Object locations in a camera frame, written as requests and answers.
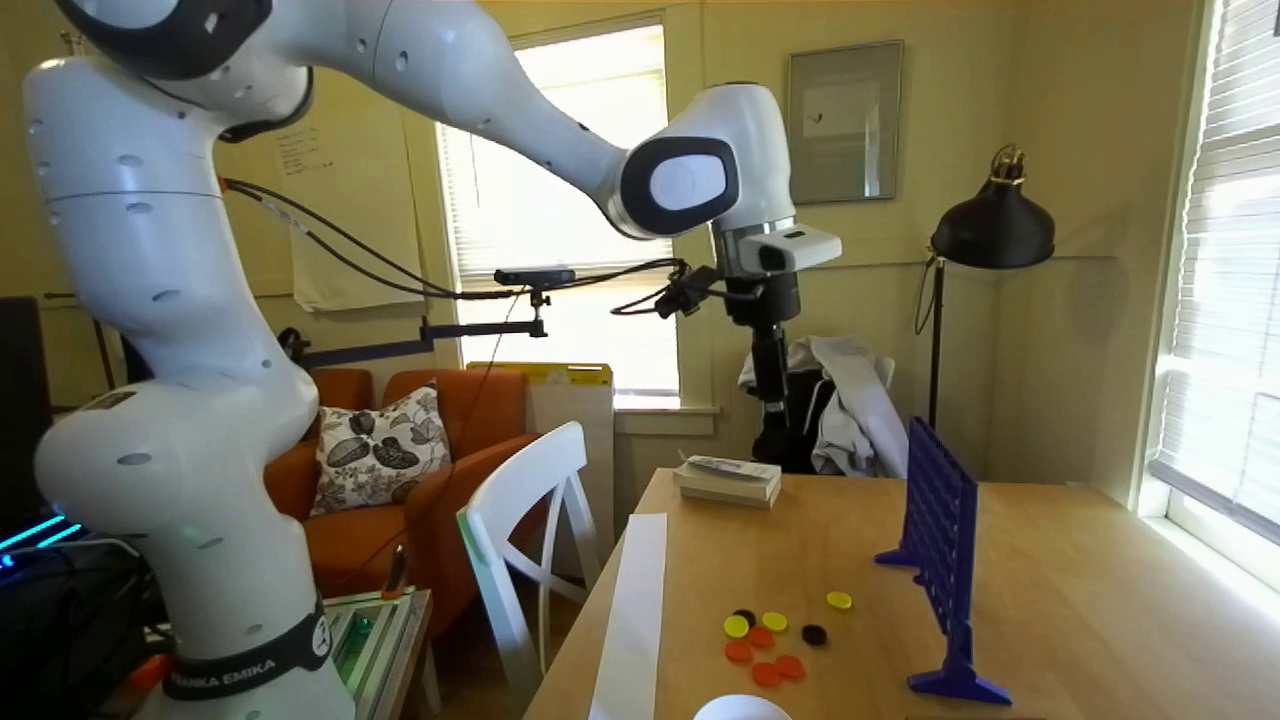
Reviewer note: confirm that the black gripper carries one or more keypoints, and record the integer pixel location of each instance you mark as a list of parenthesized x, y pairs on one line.
[(767, 333)]

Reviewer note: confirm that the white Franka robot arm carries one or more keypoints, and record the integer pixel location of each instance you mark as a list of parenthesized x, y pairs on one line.
[(175, 443)]

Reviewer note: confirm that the yellow game chip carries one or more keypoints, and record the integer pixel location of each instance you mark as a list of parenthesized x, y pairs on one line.
[(734, 624), (774, 621), (837, 600)]

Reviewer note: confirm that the black game chip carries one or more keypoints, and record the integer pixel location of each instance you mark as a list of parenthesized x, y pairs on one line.
[(812, 635), (747, 612)]

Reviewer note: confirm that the red game chip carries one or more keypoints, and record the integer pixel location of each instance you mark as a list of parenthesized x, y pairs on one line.
[(738, 654), (763, 641), (767, 679), (796, 666)]

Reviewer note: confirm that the small white card box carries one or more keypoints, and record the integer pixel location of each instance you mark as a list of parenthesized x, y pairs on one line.
[(730, 480)]

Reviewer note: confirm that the white box with yellow top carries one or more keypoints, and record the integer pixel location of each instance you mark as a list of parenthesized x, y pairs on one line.
[(566, 395)]

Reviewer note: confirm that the white paper cup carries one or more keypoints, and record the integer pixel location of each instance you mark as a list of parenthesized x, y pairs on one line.
[(742, 710)]

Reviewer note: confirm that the white wooden chair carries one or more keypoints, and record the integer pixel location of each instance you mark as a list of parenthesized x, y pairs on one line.
[(514, 546)]

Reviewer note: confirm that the black floor lamp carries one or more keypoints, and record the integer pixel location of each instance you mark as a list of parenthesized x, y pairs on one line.
[(995, 224)]

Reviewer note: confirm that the patterned throw pillow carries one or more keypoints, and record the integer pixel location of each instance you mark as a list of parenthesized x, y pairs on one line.
[(381, 444)]

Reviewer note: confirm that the orange sofa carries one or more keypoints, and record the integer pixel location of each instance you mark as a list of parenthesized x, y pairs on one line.
[(363, 546)]

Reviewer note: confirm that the stack of green books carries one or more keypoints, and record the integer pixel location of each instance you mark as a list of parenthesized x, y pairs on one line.
[(372, 641)]

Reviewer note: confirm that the white window blind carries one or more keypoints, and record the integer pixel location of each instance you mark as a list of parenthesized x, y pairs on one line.
[(1226, 294)]

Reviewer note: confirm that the black equipment bag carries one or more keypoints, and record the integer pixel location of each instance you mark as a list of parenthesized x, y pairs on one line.
[(67, 624)]

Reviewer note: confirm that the black monitor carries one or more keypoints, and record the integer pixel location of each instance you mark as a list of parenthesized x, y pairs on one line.
[(21, 413)]

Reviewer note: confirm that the blue connect four frame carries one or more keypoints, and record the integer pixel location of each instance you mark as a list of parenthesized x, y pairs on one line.
[(944, 546)]

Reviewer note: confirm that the black camera boom stand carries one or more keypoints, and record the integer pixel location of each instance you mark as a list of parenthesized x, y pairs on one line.
[(495, 324)]

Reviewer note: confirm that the framed wall picture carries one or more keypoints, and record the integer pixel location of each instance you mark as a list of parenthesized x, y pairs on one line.
[(855, 121)]

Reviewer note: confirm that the white wall paper sheet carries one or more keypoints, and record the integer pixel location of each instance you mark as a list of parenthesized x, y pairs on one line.
[(363, 174)]

